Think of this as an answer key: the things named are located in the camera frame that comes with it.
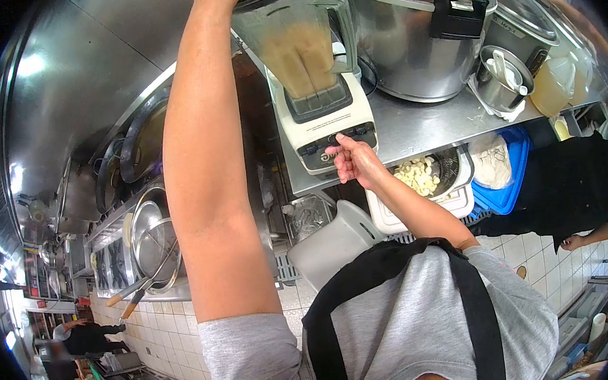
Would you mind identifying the blue plastic tub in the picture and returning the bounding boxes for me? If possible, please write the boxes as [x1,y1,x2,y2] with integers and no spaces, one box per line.
[462,125,538,220]

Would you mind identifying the clear blender jar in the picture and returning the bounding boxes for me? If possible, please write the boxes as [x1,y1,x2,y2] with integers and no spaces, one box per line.
[229,0,363,122]

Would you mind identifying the large black wok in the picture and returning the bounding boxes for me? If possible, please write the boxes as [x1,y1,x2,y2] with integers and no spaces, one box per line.
[114,87,179,185]

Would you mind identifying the person's right hand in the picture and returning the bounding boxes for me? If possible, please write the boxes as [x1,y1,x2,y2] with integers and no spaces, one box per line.
[324,129,391,194]

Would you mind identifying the white cloth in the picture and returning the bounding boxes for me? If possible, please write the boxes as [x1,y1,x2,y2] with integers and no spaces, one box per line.
[466,70,529,126]

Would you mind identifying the person's right thumb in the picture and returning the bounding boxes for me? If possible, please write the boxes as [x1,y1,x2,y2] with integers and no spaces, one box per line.
[335,131,359,152]

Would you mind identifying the small black wok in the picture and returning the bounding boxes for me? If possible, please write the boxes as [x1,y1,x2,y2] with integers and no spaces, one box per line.
[89,134,133,216]

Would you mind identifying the white blender base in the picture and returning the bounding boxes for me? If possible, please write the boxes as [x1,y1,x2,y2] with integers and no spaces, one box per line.
[268,68,382,185]

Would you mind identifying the perforated steel container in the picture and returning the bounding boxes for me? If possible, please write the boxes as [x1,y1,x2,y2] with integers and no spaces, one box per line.
[281,192,340,246]

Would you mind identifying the steel cooker with lid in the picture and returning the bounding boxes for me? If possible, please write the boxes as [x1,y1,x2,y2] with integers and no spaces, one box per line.
[479,0,575,83]

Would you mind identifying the plastic jug of yellow liquid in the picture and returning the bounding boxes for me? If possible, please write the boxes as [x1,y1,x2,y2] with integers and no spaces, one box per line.
[526,48,598,119]

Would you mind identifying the large steel rice cooker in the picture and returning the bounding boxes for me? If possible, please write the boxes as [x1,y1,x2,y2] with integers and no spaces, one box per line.
[334,0,509,110]

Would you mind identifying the grey plastic bin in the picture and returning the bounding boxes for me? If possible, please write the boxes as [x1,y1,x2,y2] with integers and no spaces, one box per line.
[283,196,393,295]

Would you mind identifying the steel storage shelf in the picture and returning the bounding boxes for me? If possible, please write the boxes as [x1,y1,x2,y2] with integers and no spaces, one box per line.
[534,254,608,380]

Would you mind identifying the steel bowl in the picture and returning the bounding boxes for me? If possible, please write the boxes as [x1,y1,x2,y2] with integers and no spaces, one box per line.
[124,183,183,290]

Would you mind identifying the small steel pot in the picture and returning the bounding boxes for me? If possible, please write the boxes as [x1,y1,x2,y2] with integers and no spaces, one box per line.
[472,42,538,116]

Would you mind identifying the person's right fingers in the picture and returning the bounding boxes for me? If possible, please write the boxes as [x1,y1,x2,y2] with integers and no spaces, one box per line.
[335,155,357,184]

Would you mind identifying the white plastic tub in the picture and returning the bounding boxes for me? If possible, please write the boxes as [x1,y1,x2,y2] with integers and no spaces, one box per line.
[363,145,481,237]

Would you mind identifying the white ladle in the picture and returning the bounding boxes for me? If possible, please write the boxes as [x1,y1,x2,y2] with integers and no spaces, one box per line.
[486,47,529,99]

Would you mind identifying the steel ladle with wooden handle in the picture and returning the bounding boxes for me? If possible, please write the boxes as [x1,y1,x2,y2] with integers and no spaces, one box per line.
[114,237,186,321]

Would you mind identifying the person's body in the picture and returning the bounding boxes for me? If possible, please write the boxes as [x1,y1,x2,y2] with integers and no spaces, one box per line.
[170,192,564,380]

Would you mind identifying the steel kitchen stove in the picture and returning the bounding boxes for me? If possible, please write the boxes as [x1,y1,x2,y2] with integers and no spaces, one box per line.
[77,170,194,311]

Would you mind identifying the white plastic bag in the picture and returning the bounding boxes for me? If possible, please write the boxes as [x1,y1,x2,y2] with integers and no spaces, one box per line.
[466,131,515,193]

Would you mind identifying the steel work table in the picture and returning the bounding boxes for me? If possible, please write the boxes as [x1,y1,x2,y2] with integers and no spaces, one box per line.
[265,41,608,199]

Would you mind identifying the pile of peeled garlic cloves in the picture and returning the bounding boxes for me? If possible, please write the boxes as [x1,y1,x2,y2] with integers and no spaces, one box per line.
[391,155,443,200]

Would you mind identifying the steel exhaust hood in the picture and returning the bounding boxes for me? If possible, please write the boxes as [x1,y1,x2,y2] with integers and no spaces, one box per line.
[0,0,216,292]

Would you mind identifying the wire strainer with wooden handle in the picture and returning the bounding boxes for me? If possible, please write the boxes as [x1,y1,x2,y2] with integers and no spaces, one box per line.
[99,216,188,308]

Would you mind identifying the black colander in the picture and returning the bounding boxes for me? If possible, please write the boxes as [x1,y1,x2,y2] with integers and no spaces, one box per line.
[387,147,466,203]

